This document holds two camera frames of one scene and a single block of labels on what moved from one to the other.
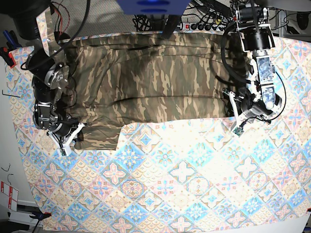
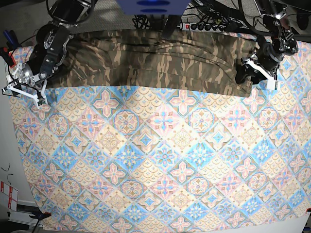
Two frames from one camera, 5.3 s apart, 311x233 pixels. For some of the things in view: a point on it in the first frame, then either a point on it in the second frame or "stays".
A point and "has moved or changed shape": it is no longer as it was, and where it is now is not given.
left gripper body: x=63 y=133 to x=27 y=79
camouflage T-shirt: x=114 y=80 has moved or changed shape
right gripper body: x=244 y=113 to x=262 y=65
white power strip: x=194 y=26 stays
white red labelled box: x=12 y=193 stays
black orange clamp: x=40 y=215 stays
